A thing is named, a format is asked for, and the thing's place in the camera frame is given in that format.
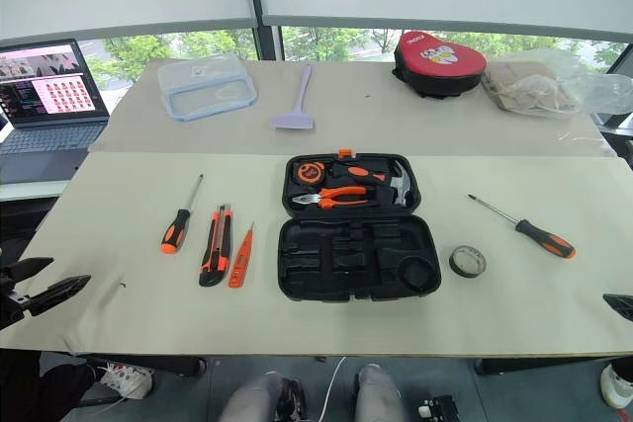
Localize clear plastic bag beige contents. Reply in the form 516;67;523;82
481;47;633;120

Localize lavender plastic scraper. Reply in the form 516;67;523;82
269;63;317;133

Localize white sneaker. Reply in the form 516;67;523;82
97;361;155;400
599;361;633;411

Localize orange voltage tester pen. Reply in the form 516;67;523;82
226;221;256;291

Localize cream table cover sheet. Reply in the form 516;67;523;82
0;150;633;359

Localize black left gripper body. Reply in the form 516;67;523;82
0;263;32;330

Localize black electrical tape roll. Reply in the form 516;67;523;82
448;243;489;281

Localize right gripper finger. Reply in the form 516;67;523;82
602;293;633;321

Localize red black padded bag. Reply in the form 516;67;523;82
392;31;489;99

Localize orange black handled screwdriver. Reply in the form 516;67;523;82
467;193;578;261
159;173;205;256

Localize black white floor device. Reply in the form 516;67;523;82
416;393;462;422

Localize claw hammer orange black handle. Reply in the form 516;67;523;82
331;160;414;209

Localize black trouser leg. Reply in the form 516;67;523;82
0;348;96;422

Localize orange handled pliers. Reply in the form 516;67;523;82
291;185;373;211

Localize clear plastic container blue rim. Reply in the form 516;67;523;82
157;51;260;124

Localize beige table cover sheet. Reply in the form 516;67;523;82
88;58;617;159

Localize open laptop computer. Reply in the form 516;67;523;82
0;38;112;185

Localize orange black tape measure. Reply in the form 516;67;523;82
296;162;326;186

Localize dark window frame post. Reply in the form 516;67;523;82
240;0;284;63

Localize orange black utility knife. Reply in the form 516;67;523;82
198;203;234;289

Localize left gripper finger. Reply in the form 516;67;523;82
13;256;55;283
29;274;93;317

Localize black tool case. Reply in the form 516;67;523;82
277;148;443;302

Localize white cable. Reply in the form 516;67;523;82
315;356;348;422

